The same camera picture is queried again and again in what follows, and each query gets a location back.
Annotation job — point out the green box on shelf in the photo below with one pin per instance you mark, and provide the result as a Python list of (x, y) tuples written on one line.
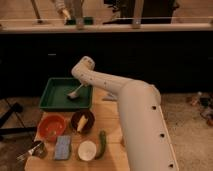
[(85, 21)]

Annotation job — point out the white round lid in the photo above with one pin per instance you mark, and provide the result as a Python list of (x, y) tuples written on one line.
[(87, 150)]

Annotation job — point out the grey blue folded cloth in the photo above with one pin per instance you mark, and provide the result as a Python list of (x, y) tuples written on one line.
[(109, 97)]

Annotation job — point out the blue sponge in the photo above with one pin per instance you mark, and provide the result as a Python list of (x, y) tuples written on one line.
[(62, 148)]

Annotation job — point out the green cucumber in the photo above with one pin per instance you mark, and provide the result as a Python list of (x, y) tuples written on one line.
[(102, 145)]

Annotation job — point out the dark brown bowl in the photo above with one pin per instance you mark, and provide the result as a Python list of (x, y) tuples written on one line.
[(76, 117)]

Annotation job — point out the orange plastic bowl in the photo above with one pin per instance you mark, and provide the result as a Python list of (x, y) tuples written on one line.
[(51, 126)]

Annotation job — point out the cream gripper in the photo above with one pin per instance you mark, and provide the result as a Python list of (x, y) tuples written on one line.
[(84, 83)]

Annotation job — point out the yellow banana piece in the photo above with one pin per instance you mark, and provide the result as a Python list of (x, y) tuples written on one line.
[(82, 122)]

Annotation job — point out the black tripod legs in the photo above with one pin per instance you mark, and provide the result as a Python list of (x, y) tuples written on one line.
[(8, 124)]

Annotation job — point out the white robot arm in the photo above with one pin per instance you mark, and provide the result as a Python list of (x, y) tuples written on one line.
[(147, 141)]

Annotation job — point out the green plastic tray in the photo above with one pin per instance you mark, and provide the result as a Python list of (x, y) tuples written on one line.
[(55, 99)]

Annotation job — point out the white black dish brush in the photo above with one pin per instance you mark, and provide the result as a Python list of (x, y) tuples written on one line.
[(74, 94)]

